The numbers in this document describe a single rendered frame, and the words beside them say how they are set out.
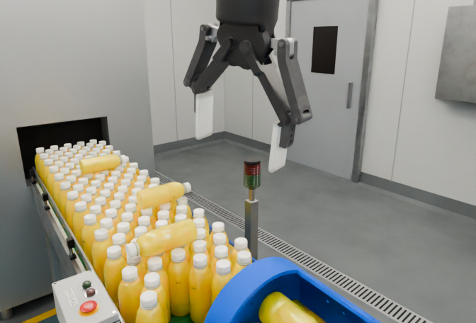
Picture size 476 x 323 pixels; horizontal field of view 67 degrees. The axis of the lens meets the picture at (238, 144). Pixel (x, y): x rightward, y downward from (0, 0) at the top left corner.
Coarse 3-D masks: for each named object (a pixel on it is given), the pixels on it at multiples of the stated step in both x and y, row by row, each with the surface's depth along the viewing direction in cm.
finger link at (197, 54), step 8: (216, 24) 48; (200, 32) 48; (208, 32) 47; (200, 40) 48; (208, 40) 48; (200, 48) 48; (208, 48) 49; (200, 56) 49; (208, 56) 50; (192, 64) 50; (200, 64) 50; (192, 72) 51; (200, 72) 52; (184, 80) 52; (192, 80) 52
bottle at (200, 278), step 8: (192, 272) 100; (200, 272) 99; (208, 272) 100; (192, 280) 99; (200, 280) 99; (208, 280) 100; (192, 288) 100; (200, 288) 99; (208, 288) 100; (192, 296) 101; (200, 296) 100; (208, 296) 101; (192, 304) 102; (200, 304) 100; (208, 304) 101; (192, 312) 102; (200, 312) 101; (192, 320) 103; (200, 320) 102
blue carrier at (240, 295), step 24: (264, 264) 74; (288, 264) 76; (240, 288) 70; (264, 288) 78; (288, 288) 83; (312, 288) 82; (216, 312) 69; (240, 312) 75; (336, 312) 78; (360, 312) 63
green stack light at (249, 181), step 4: (244, 176) 131; (248, 176) 130; (252, 176) 129; (256, 176) 130; (260, 176) 132; (244, 180) 131; (248, 180) 130; (252, 180) 130; (256, 180) 130; (260, 180) 132; (244, 184) 132; (248, 184) 131; (252, 184) 130; (256, 184) 131; (260, 184) 133
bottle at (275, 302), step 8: (272, 296) 72; (280, 296) 72; (264, 304) 71; (272, 304) 70; (280, 304) 70; (288, 304) 70; (264, 312) 70; (272, 312) 69; (280, 312) 68; (288, 312) 68; (296, 312) 67; (304, 312) 68; (264, 320) 70; (272, 320) 69; (280, 320) 67; (288, 320) 66; (296, 320) 66; (304, 320) 65; (312, 320) 66
